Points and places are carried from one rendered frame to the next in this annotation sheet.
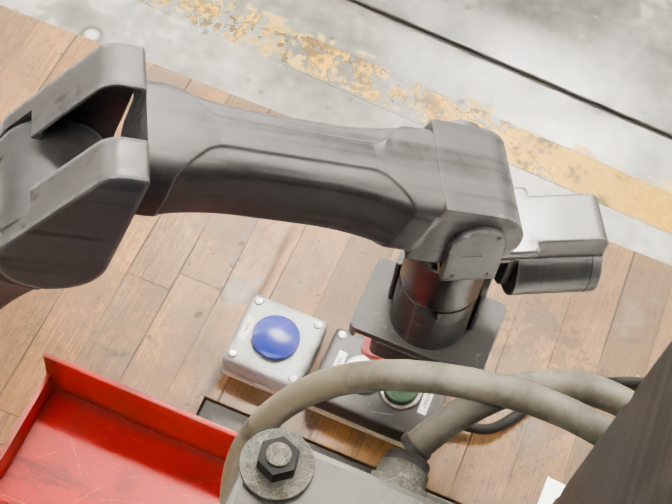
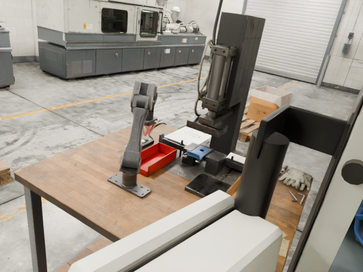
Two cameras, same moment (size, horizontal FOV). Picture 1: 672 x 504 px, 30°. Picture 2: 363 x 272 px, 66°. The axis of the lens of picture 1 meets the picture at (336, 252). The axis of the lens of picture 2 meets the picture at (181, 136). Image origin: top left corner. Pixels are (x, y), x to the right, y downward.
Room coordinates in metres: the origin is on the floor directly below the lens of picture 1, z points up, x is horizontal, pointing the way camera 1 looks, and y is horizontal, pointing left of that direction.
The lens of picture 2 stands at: (-0.13, 1.27, 1.62)
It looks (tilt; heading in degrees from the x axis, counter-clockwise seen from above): 24 degrees down; 286
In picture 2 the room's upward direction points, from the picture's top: 8 degrees clockwise
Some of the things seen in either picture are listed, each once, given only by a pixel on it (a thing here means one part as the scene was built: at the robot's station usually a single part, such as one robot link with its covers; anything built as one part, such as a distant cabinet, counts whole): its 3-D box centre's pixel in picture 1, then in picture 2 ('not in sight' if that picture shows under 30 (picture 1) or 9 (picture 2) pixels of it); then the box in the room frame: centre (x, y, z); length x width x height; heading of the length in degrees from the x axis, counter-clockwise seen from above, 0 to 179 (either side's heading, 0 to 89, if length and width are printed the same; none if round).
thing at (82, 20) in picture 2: not in sight; (108, 19); (3.82, -4.96, 1.24); 2.95 x 0.98 x 0.90; 75
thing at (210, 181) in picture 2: not in sight; (209, 188); (0.01, 0.18, 0.91); 0.17 x 0.16 x 0.02; 168
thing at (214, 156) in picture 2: not in sight; (204, 152); (0.10, -0.02, 0.98); 0.20 x 0.10 x 0.01; 168
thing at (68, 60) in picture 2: not in sight; (141, 50); (3.50, -6.19, 0.49); 5.51 x 1.02 x 0.97; 75
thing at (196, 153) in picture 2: not in sight; (199, 150); (0.12, 0.01, 1.00); 0.15 x 0.07 x 0.03; 78
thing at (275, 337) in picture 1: (275, 340); not in sight; (0.48, 0.03, 0.93); 0.04 x 0.04 x 0.02
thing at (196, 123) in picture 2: not in sight; (216, 103); (0.10, -0.09, 1.22); 0.26 x 0.18 x 0.30; 78
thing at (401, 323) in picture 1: (432, 302); (148, 115); (0.45, -0.08, 1.08); 0.10 x 0.07 x 0.07; 78
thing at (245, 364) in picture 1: (273, 354); not in sight; (0.48, 0.03, 0.90); 0.07 x 0.07 x 0.06; 78
